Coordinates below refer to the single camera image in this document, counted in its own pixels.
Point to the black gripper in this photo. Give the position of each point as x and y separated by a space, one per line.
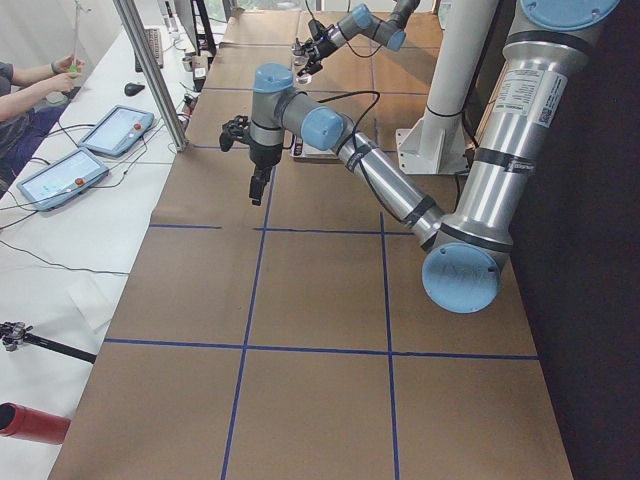
320 49
263 156

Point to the clear glass sauce bottle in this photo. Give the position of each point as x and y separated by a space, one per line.
301 63

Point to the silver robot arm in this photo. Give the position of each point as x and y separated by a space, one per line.
459 209
389 33

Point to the silver digital kitchen scale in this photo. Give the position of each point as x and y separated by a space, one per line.
302 152

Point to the blue teach pendant far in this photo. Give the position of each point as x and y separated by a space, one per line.
117 131

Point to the blue teach pendant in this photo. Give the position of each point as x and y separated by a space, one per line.
63 180
117 131

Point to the black keyboard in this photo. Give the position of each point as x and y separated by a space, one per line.
154 41

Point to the black computer mouse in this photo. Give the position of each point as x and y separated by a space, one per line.
132 89

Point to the blue teach pendant near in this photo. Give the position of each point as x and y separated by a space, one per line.
63 180

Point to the seated person grey shirt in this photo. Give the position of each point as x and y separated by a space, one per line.
23 123

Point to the black tripod rod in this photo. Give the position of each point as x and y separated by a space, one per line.
16 334

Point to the red cylinder tube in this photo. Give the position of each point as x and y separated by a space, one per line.
20 422

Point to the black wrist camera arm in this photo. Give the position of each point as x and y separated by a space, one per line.
234 130

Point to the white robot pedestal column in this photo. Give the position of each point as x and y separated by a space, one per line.
435 145

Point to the aluminium frame post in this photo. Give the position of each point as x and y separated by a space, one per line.
134 29

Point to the green handled grabber tool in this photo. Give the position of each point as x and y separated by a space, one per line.
79 10

